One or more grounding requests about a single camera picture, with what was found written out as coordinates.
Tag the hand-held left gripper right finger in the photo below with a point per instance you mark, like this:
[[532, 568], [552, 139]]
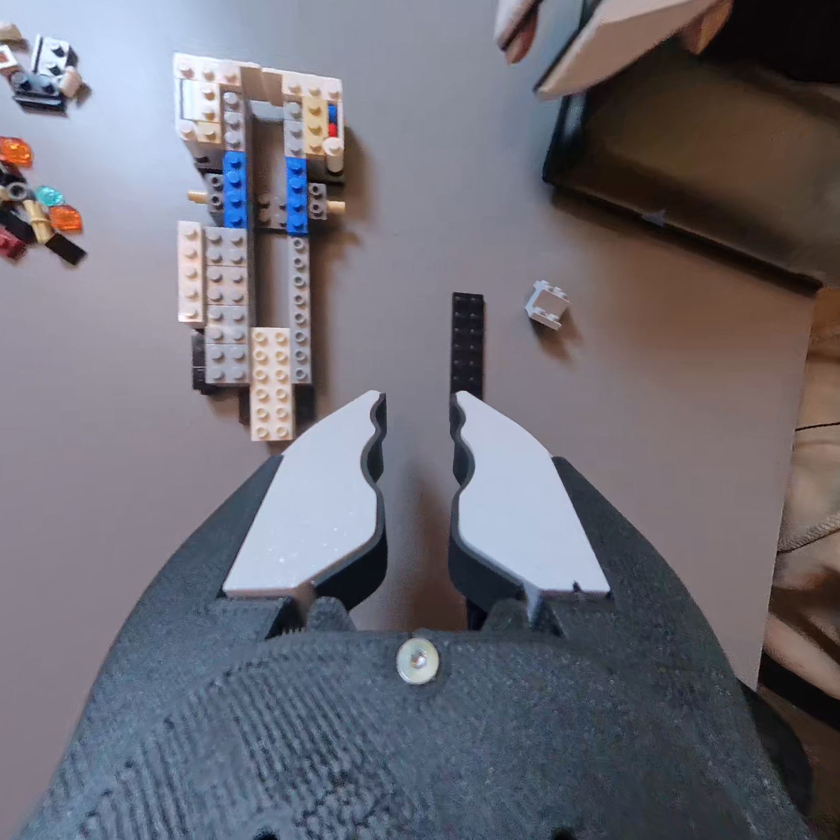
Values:
[[525, 525]]

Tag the person's right hand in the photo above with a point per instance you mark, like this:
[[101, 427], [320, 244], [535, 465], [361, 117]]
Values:
[[520, 46]]

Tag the grey lego bracket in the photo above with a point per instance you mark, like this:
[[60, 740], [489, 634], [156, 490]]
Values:
[[548, 305]]

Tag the pile of small lego pieces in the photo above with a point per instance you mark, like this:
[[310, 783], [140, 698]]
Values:
[[39, 210]]

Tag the black leather pad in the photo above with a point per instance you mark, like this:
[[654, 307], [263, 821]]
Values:
[[709, 177]]

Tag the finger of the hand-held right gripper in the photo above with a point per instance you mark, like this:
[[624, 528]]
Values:
[[515, 16], [630, 39]]

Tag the long black lego piece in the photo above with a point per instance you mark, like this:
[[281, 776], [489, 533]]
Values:
[[467, 344]]

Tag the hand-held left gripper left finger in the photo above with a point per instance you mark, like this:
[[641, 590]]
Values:
[[308, 525]]

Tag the grey lego model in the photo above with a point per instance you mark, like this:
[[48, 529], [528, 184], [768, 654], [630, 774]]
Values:
[[229, 262]]

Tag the black and tan lego cluster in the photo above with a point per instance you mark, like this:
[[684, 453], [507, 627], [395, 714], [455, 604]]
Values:
[[46, 72]]

